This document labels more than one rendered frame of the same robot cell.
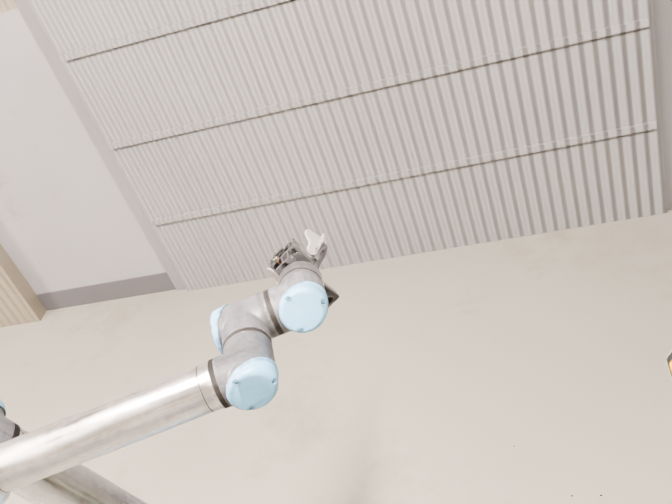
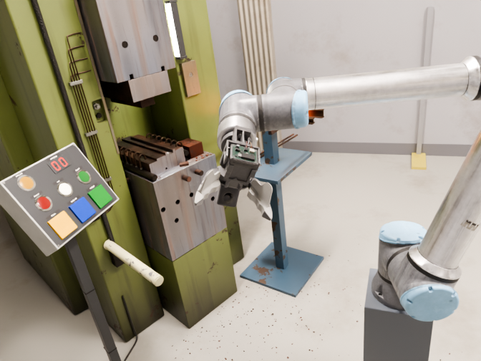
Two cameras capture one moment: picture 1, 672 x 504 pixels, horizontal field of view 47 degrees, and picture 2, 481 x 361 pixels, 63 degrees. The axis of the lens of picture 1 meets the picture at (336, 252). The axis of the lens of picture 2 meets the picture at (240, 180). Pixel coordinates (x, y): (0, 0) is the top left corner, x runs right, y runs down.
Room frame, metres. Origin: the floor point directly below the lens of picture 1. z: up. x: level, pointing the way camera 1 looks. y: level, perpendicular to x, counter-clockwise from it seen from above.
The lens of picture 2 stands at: (2.10, 0.15, 1.65)
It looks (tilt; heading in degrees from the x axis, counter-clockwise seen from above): 26 degrees down; 185
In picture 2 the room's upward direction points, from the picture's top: 8 degrees counter-clockwise
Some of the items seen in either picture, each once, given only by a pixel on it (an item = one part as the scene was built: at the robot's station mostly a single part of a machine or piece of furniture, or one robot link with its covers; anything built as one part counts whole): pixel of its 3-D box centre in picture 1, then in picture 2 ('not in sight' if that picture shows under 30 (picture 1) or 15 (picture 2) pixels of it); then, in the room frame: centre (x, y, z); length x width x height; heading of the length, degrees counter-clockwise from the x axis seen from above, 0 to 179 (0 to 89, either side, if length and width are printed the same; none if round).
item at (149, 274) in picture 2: not in sight; (132, 261); (0.71, -0.49, 0.62); 0.44 x 0.05 x 0.05; 46
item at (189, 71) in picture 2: not in sight; (190, 78); (0.08, -0.19, 1.27); 0.09 x 0.02 x 0.17; 136
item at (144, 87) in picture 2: not in sight; (127, 82); (0.25, -0.47, 1.32); 0.42 x 0.20 x 0.10; 46
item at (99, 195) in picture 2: not in sight; (99, 196); (0.80, -0.50, 1.01); 0.07 x 0.05 x 0.07; 161
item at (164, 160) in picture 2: not in sight; (144, 152); (0.25, -0.47, 0.96); 0.42 x 0.20 x 0.09; 46
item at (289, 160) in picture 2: not in sight; (272, 163); (0.08, 0.18, 0.75); 0.40 x 0.30 x 0.02; 146
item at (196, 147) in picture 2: not in sight; (189, 147); (0.22, -0.24, 0.95); 0.12 x 0.09 x 0.07; 46
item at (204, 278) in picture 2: not in sight; (178, 259); (0.20, -0.44, 0.23); 0.56 x 0.38 x 0.47; 46
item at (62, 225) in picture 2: not in sight; (61, 225); (0.99, -0.56, 1.01); 0.07 x 0.05 x 0.07; 161
